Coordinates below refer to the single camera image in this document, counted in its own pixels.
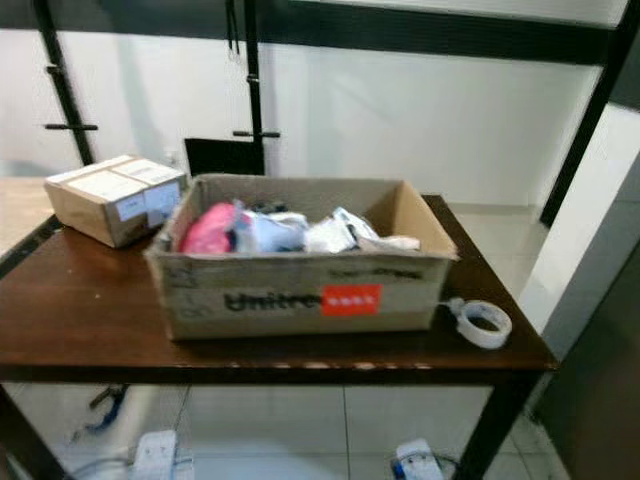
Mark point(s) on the black overhead beam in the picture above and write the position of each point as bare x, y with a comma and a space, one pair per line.
410, 35

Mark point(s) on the pink plastic bag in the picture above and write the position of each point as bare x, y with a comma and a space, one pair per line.
208, 232

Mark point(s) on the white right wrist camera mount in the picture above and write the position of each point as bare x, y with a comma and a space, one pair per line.
420, 463

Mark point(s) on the black upright stand pole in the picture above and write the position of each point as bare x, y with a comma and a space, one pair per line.
252, 90

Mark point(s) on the blue black clamp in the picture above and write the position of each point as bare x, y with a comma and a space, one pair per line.
110, 408

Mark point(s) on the white tape roll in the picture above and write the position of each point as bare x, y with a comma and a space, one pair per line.
482, 324

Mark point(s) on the black flat panel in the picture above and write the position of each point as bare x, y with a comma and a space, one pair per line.
222, 157

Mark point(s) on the light wooden table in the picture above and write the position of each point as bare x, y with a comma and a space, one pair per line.
20, 210

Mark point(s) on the pale blue plastic bag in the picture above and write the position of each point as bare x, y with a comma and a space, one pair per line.
275, 232

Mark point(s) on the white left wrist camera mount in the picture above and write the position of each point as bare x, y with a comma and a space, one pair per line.
158, 457

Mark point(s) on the white crumpled plastic wrapper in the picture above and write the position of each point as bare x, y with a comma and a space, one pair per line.
350, 235

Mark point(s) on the small closed cardboard box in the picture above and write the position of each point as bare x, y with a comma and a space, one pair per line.
105, 205

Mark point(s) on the black slanted frame post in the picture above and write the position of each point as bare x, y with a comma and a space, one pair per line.
595, 110

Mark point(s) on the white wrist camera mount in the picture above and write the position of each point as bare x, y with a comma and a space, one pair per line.
420, 463
158, 457

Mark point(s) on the large open cardboard box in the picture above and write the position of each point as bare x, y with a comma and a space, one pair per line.
260, 300

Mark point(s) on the black slanted stand pole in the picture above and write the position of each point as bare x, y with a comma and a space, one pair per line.
65, 90

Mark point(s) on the dark brown wooden table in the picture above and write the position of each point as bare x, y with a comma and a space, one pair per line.
80, 310

